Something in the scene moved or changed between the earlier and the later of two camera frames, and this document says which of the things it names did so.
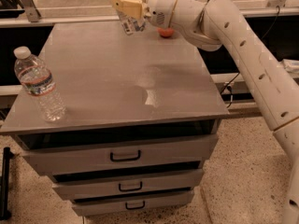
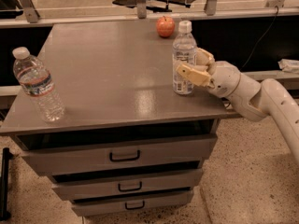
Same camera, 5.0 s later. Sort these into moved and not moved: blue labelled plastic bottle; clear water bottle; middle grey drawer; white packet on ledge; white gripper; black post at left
Moved: white gripper; blue labelled plastic bottle
Not moved: black post at left; middle grey drawer; white packet on ledge; clear water bottle
